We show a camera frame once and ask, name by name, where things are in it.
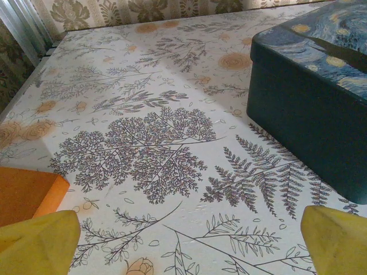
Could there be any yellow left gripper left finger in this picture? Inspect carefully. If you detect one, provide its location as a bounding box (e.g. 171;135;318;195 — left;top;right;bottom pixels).
0;210;81;275

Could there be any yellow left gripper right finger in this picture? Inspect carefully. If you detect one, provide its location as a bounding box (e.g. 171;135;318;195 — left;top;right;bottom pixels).
300;205;367;275

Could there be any orange rectangular board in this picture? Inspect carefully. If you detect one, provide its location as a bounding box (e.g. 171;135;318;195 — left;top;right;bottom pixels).
0;167;71;227

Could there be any starry night print tin box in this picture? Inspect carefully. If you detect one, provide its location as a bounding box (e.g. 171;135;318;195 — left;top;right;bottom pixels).
246;0;367;205

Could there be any aluminium frame post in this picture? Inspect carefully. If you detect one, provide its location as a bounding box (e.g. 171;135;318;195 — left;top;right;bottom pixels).
0;0;55;66

